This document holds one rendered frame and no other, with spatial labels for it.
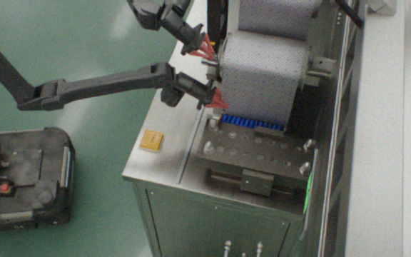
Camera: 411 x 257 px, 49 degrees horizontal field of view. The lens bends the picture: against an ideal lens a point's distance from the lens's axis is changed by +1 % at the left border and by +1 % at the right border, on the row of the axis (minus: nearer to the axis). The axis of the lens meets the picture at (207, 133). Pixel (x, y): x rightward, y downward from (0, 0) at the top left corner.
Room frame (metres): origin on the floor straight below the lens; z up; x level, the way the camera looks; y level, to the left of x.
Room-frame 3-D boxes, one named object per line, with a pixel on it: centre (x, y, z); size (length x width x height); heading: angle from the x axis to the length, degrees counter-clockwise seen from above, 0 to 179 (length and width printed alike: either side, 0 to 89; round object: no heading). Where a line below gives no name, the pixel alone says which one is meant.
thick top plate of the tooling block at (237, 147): (0.82, -0.17, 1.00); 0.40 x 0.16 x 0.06; 76
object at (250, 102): (0.94, -0.16, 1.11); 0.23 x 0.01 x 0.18; 76
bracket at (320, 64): (0.96, -0.35, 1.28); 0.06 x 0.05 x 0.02; 76
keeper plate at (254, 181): (0.72, -0.16, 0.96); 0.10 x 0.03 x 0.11; 76
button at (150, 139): (0.93, 0.21, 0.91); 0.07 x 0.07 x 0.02; 76
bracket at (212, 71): (1.08, -0.03, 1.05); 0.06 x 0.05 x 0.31; 76
